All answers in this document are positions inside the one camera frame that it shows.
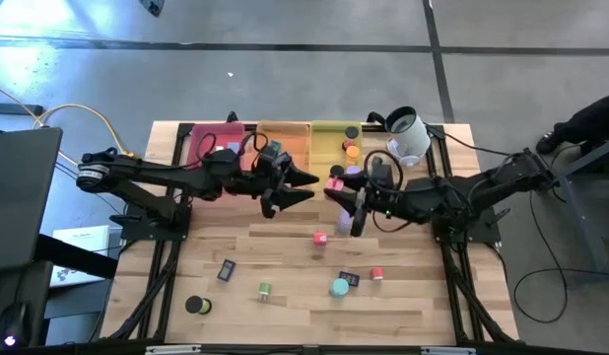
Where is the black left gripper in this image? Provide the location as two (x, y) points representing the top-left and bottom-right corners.
(235, 160), (319, 218)

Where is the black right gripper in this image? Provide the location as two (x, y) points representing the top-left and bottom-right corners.
(323, 173), (414, 237)

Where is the orange plastic bin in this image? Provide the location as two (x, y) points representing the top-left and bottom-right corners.
(254, 120), (311, 196)

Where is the yellow plastic bin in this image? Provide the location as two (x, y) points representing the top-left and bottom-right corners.
(308, 120), (365, 192)

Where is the black-capped red sand timer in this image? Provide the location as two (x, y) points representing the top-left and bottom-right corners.
(341, 125), (361, 152)

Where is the indigo digital clock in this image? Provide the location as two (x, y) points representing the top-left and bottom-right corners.
(337, 270), (362, 288)

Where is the white cup with black rim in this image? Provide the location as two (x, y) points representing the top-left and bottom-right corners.
(384, 105), (433, 168)

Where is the teal sand timer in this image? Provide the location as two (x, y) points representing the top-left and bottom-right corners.
(329, 277), (352, 299)

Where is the pink plastic bin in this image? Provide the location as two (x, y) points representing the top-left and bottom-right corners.
(185, 121), (246, 169)

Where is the navy digital clock grey screen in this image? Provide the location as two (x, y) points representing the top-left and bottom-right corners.
(216, 258), (237, 283)

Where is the black-capped yellow sand timer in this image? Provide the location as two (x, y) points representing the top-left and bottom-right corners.
(184, 294), (213, 317)

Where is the white paper booklet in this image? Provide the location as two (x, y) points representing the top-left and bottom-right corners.
(48, 225), (111, 289)

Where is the dark object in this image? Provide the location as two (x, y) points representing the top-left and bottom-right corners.
(138, 0), (166, 18)

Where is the black stand bar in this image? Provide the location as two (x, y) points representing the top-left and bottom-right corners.
(33, 232), (119, 280)

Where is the grey metal stand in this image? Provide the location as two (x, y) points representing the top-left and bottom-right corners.
(553, 147), (609, 287)

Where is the person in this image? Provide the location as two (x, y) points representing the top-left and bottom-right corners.
(534, 86), (609, 159)

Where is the black monitor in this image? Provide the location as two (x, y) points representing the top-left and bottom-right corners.
(0, 126), (64, 272)

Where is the black computer mouse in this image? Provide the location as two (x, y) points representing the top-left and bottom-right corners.
(0, 300), (34, 349)

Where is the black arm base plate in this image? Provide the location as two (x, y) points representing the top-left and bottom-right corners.
(109, 211), (192, 243)
(432, 206), (503, 244)

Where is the black aluminium table frame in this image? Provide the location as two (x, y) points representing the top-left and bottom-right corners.
(100, 120), (521, 355)

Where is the silver metal bracket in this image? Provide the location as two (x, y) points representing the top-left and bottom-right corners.
(145, 344), (202, 355)
(421, 345), (477, 355)

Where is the yellow cable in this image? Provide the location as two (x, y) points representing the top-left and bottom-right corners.
(0, 81), (136, 160)

